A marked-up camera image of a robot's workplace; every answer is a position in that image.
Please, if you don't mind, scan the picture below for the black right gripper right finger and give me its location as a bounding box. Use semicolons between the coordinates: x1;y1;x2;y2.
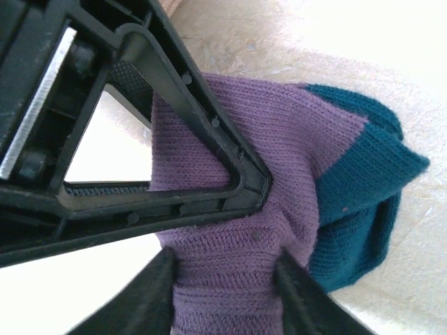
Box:
273;251;379;335

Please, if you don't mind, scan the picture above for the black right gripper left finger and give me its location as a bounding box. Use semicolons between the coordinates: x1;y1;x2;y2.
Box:
68;247;178;335

